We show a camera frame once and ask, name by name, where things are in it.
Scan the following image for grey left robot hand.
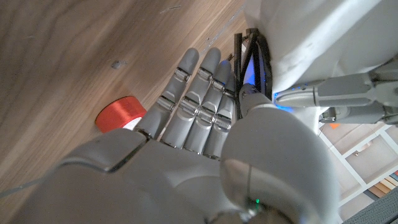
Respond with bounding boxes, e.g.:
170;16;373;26
273;54;398;126

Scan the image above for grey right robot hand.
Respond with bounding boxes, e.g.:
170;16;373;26
9;47;340;224

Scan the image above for white cloth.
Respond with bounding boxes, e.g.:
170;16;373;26
244;0;398;131

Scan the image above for black sunglasses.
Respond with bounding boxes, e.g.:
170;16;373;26
233;27;274;121

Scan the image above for red ribbon reel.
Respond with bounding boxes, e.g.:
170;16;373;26
95;96;147;134

